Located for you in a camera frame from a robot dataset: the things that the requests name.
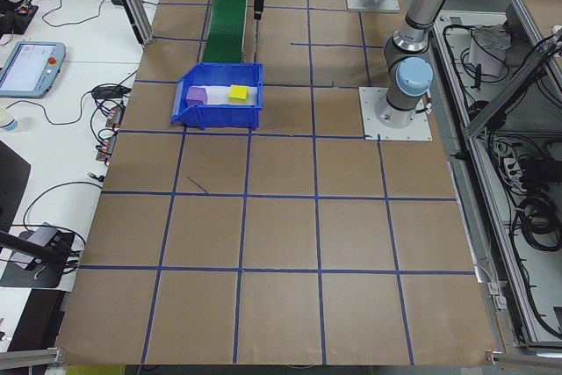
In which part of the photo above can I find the small black box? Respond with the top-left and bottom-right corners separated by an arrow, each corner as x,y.
90,84 -> 132,100

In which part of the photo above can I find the aluminium table edge bar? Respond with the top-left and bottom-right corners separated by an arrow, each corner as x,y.
485,347 -> 562,365
0,347 -> 67,367

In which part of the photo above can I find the black cable coil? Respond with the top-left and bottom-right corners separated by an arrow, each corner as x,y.
465,100 -> 495,124

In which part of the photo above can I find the blue plastic storage bin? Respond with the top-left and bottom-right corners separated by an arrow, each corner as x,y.
169,61 -> 264,131

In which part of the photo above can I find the black stand base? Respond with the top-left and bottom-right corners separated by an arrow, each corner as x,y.
0,229 -> 76,291

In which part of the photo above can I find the black power brick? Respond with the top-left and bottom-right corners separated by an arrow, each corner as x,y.
522,157 -> 555,183

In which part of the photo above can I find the grey white bag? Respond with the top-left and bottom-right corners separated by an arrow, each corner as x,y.
468,23 -> 513,77

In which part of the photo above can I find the purple foam block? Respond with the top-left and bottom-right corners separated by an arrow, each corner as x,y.
186,87 -> 208,108

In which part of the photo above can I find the grey box device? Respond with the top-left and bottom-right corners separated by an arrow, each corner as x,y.
32,225 -> 62,247

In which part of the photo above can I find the white paper cup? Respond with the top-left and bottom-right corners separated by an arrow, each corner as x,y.
0,106 -> 21,133

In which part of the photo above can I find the yellow foam block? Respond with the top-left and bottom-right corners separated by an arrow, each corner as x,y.
228,84 -> 250,104

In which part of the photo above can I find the grey junction box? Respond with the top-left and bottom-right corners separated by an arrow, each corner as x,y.
485,280 -> 508,313

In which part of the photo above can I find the black cable bundle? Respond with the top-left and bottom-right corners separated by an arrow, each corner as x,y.
508,192 -> 562,253

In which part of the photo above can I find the white power strip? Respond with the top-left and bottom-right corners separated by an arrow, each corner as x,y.
494,141 -> 528,187

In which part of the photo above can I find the brown circuit board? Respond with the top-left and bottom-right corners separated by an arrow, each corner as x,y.
104,105 -> 126,131
96,133 -> 118,164

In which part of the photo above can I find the V-shaped metal bar frame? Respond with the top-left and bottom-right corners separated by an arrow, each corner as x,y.
432,0 -> 562,352

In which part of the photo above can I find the black electronics mat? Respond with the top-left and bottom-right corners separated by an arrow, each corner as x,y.
0,2 -> 40,36

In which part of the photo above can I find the green conveyor belt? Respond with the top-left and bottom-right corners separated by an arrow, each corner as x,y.
201,0 -> 258,64

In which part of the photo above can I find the light blue teach pendant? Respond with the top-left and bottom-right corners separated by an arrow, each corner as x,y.
0,40 -> 68,99

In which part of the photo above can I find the black monitor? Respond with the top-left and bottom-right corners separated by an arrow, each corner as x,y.
0,140 -> 32,244

